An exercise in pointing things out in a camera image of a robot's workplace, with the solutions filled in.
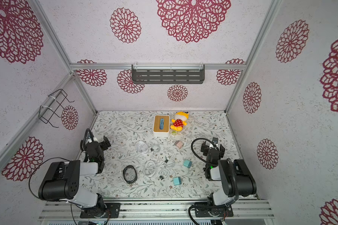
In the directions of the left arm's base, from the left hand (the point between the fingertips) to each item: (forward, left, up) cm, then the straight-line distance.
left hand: (99, 139), depth 92 cm
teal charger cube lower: (-25, -51, -7) cm, 57 cm away
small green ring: (+11, -50, -9) cm, 52 cm away
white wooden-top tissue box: (+17, -40, -7) cm, 44 cm away
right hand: (-2, -75, 0) cm, 75 cm away
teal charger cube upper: (-13, -58, -8) cm, 60 cm away
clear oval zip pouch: (-1, -27, -10) cm, 29 cm away
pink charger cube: (0, -53, -8) cm, 54 cm away
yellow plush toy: (+21, -55, -4) cm, 60 cm away
